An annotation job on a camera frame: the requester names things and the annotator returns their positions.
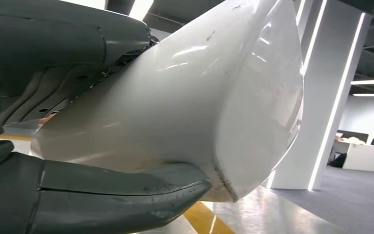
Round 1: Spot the white pillar with light strips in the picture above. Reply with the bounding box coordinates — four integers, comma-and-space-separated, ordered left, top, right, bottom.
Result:
264, 0, 373, 191

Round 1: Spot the white office desk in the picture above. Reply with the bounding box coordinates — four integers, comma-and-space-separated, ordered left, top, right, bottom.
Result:
330, 137, 374, 173

